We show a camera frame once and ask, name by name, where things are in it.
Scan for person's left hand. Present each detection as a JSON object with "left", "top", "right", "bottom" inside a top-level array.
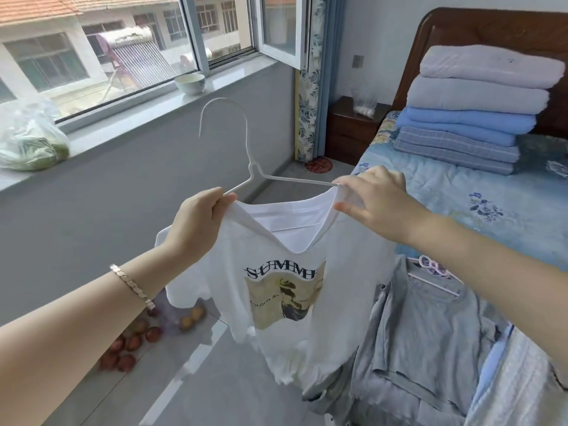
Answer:
[{"left": 164, "top": 186, "right": 238, "bottom": 267}]

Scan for person's right hand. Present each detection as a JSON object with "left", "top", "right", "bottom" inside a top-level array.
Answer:
[{"left": 333, "top": 166, "right": 434, "bottom": 244}]

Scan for pink bow hanger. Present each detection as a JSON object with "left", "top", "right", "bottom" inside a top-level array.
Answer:
[{"left": 407, "top": 254, "right": 464, "bottom": 298}]

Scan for white wire hanger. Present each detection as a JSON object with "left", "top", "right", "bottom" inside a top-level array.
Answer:
[{"left": 198, "top": 98, "right": 351, "bottom": 205}]

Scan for white t-shirt photo print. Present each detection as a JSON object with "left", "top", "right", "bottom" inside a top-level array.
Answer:
[{"left": 155, "top": 188, "right": 400, "bottom": 386}]

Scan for grey t-shirt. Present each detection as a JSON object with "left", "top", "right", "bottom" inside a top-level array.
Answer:
[{"left": 301, "top": 254, "right": 509, "bottom": 426}]

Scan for light blue shirt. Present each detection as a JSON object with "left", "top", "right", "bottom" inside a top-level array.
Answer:
[{"left": 470, "top": 328, "right": 515, "bottom": 422}]

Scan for white knit cardigan black trim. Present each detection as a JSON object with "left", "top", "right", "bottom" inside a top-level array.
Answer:
[{"left": 466, "top": 332, "right": 568, "bottom": 426}]

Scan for person's right forearm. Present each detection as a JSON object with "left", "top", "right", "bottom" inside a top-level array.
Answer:
[{"left": 408, "top": 212, "right": 568, "bottom": 391}]

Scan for person's left forearm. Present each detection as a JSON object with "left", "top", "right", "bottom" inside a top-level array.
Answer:
[{"left": 0, "top": 243, "right": 196, "bottom": 426}]

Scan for dark wooden nightstand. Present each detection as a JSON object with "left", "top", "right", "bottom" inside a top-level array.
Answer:
[{"left": 326, "top": 96, "right": 393, "bottom": 166}]

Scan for blue floral bed quilt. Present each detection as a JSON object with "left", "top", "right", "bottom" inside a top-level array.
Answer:
[{"left": 350, "top": 110, "right": 568, "bottom": 306}]

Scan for orange slippers on floor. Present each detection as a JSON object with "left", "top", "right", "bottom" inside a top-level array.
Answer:
[{"left": 99, "top": 304, "right": 207, "bottom": 373}]

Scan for blue floral curtain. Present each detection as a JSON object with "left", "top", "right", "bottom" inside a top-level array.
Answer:
[{"left": 295, "top": 0, "right": 347, "bottom": 163}]

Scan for white framed window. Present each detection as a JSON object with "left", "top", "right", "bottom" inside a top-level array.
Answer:
[{"left": 0, "top": 0, "right": 311, "bottom": 191}]

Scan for small white cup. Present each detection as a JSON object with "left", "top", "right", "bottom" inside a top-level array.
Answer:
[{"left": 173, "top": 73, "right": 206, "bottom": 96}]

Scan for white green bundle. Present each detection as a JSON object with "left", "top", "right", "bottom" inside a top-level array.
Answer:
[{"left": 0, "top": 104, "right": 71, "bottom": 172}]

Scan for brown wooden headboard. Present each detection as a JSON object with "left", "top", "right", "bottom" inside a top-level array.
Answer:
[{"left": 392, "top": 7, "right": 568, "bottom": 138}]

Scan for silver link bracelet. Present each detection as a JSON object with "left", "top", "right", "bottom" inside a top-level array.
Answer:
[{"left": 109, "top": 263, "right": 156, "bottom": 311}]

